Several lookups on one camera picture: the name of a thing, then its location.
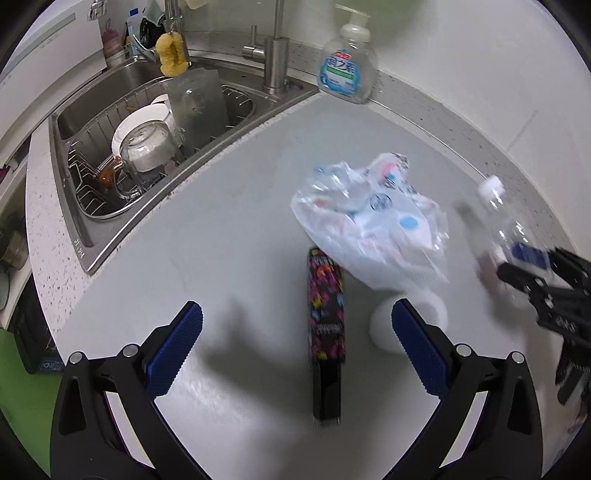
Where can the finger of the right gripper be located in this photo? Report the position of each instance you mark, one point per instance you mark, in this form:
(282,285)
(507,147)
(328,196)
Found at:
(532,256)
(518,278)

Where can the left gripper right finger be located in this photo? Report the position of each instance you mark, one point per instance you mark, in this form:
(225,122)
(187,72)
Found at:
(425,345)

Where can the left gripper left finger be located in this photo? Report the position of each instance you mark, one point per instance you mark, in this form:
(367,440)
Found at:
(167,347)

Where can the clear plastic water bottle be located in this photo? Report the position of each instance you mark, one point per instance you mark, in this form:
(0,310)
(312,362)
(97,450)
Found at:
(491,235)

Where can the clear plastic bag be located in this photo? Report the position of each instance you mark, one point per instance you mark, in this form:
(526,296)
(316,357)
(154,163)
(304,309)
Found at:
(375,224)

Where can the stainless steel kitchen sink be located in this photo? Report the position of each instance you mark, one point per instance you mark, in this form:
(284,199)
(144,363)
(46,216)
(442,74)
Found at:
(94,240)

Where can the black colourful patterned box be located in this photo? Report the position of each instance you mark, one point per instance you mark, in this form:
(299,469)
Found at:
(326,335)

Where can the black recycling bin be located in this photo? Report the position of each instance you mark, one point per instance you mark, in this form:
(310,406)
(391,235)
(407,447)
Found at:
(33,338)

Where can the glass jar in sink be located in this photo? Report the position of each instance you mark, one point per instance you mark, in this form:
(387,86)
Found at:
(149,153)

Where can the white plate in sink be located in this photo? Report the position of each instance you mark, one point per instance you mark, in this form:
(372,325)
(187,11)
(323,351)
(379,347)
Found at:
(152,112)

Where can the clear glass container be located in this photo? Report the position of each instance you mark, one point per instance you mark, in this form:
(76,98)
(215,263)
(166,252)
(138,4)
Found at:
(198,107)

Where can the hand soap pump bottle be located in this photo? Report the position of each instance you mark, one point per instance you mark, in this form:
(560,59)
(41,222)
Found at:
(348,64)

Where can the yellow sponge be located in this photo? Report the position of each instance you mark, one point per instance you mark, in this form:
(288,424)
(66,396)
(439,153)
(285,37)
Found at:
(170,50)

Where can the white dishwasher appliance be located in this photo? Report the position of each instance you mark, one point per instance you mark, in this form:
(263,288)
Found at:
(61,52)

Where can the stainless steel faucet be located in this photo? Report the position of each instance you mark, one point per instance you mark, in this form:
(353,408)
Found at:
(273,54)

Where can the wire dish rack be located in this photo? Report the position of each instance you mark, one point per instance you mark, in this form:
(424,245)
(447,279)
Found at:
(102,187)

